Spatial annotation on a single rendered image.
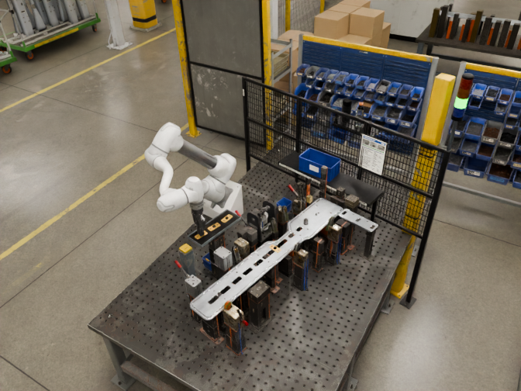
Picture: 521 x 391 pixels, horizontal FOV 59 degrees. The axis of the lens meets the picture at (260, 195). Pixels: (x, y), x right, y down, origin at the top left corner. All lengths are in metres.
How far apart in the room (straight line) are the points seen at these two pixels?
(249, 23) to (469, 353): 3.75
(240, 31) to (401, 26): 5.01
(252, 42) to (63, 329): 3.39
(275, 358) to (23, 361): 2.15
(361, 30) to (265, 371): 5.79
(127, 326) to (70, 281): 1.54
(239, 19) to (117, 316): 3.34
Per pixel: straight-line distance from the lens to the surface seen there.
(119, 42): 9.87
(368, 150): 3.61
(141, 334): 3.22
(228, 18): 5.38
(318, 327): 3.15
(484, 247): 5.04
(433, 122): 3.31
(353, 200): 3.52
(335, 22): 7.35
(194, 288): 2.93
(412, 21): 9.70
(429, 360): 4.01
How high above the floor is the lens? 3.23
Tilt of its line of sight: 38 degrees down
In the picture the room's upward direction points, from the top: 2 degrees counter-clockwise
